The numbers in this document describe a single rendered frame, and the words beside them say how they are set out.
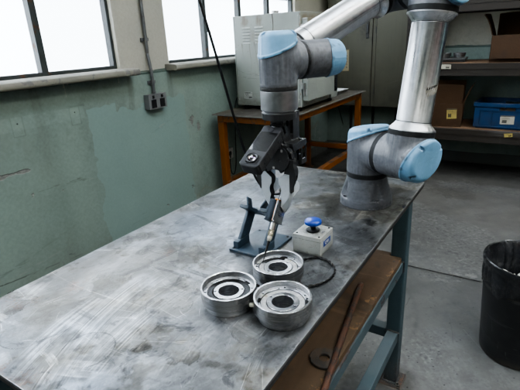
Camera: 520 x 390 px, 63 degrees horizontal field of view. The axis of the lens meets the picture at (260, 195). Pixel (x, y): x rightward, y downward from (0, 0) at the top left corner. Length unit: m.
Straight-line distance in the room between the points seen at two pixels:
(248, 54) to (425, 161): 2.25
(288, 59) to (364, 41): 3.80
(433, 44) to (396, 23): 3.41
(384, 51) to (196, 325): 4.01
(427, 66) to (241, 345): 0.76
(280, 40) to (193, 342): 0.56
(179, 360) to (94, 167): 1.91
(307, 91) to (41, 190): 1.75
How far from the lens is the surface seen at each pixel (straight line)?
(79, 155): 2.47
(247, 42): 3.21
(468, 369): 2.01
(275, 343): 0.75
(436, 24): 1.14
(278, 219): 0.91
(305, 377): 1.05
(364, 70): 4.64
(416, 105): 1.13
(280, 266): 0.92
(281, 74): 0.84
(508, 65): 4.03
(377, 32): 4.59
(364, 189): 1.24
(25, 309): 0.97
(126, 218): 2.74
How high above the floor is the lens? 1.27
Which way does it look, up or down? 20 degrees down
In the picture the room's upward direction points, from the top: 3 degrees counter-clockwise
